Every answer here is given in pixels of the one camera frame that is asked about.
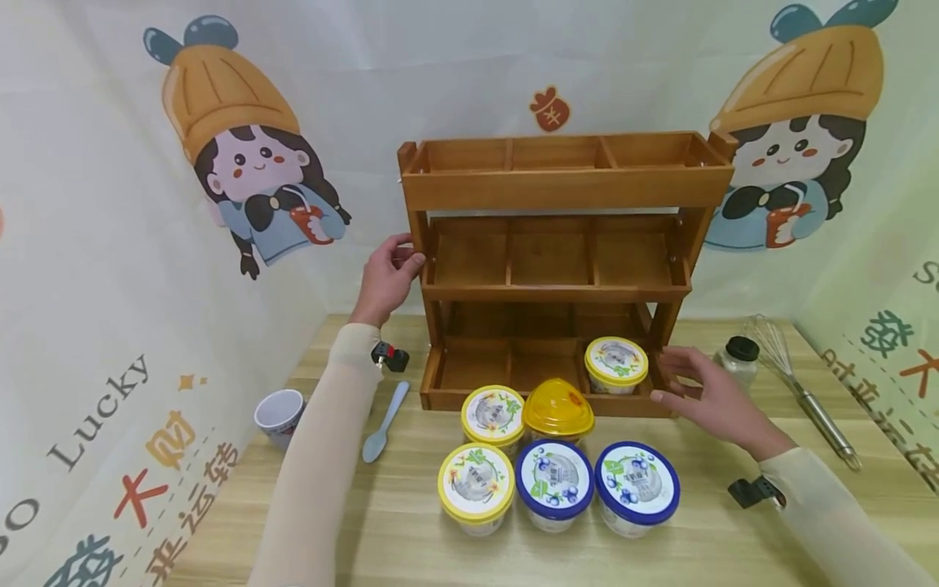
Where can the person's right hand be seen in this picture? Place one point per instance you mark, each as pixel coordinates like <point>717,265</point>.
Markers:
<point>726,408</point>

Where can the person's left hand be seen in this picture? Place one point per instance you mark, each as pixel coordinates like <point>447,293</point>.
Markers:
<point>381,281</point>

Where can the person's right thumb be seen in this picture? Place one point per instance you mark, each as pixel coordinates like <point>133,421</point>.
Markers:
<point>671,397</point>

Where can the person's right fingers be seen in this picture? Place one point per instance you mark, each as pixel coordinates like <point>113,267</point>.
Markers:
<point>684,363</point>

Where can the person's left fingers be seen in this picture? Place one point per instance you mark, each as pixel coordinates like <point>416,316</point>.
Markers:
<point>398,242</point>

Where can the person's left thumb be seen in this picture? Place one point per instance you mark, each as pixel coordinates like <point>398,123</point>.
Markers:
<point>412,262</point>

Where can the three-tier wooden shelf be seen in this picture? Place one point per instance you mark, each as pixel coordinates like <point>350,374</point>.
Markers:
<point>565,189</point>

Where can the person's right forearm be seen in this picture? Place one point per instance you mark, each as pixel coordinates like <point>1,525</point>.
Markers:
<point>836,522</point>

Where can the person's left forearm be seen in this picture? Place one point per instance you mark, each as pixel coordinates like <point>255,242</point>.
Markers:
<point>323,465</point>

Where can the black-lid glass jar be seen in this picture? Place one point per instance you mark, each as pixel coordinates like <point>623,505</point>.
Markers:
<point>737,359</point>

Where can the yellow-lid yogurt cup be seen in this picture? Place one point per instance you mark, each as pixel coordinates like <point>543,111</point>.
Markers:
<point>616,363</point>
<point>493,414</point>
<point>476,483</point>

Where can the blue-lid yogurt cup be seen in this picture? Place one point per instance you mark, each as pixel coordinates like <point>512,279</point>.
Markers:
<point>637,485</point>
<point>554,481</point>

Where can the black wrist band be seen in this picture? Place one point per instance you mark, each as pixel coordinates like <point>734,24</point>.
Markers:
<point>390,356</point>
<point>755,492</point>

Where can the yellow domed-lid cup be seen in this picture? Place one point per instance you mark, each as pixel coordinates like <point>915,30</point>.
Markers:
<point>557,408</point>

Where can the metal whisk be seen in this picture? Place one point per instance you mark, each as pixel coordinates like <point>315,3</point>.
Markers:
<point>814,408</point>

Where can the light blue plastic spoon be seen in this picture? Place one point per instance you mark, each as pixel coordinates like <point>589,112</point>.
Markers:
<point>378,440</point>

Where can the small grey cup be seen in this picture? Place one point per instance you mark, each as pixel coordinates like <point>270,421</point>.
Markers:
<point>279,416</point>

